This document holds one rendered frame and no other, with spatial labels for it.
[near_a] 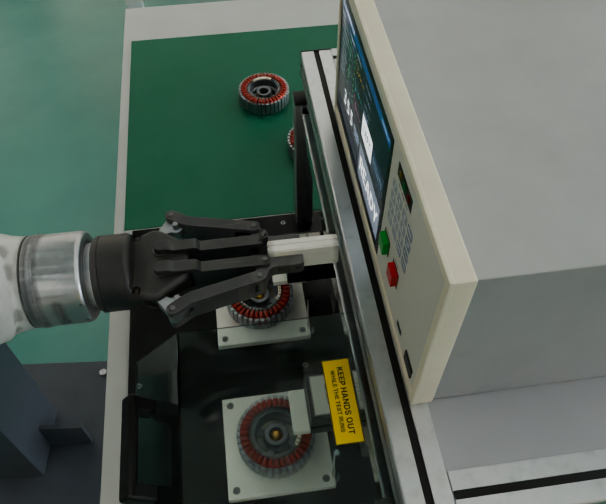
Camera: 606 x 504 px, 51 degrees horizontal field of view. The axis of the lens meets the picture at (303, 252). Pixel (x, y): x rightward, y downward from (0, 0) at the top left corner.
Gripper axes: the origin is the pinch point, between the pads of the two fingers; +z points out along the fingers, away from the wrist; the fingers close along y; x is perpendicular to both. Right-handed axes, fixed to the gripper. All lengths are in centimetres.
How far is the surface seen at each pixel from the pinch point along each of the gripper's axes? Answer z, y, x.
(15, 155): -88, -149, -118
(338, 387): 2.5, 9.6, -11.6
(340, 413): 2.2, 12.5, -11.6
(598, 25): 31.9, -14.0, 13.6
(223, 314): -10.7, -19.0, -39.9
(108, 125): -54, -161, -118
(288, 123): 6, -68, -43
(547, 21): 27.1, -15.3, 13.6
